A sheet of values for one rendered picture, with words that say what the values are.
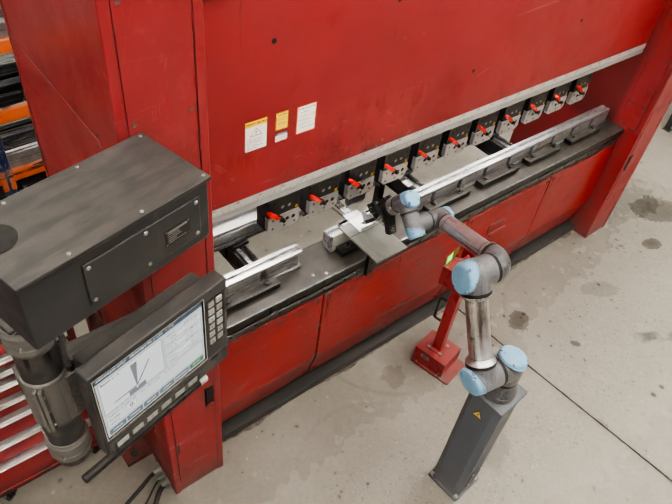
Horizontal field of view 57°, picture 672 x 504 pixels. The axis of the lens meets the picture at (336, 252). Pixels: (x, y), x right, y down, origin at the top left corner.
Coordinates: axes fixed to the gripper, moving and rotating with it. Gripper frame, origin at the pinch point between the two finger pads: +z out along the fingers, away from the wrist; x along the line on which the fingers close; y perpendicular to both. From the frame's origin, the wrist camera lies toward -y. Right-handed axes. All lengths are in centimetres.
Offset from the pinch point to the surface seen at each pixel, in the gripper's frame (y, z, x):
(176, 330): -3, -66, 114
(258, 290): -7, 13, 57
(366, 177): 17.8, -12.9, 0.9
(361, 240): -6.3, 0.9, 7.2
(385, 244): -12.2, -4.0, -0.3
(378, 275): -26.5, 23.3, -8.1
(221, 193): 31, -28, 71
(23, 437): -22, 57, 156
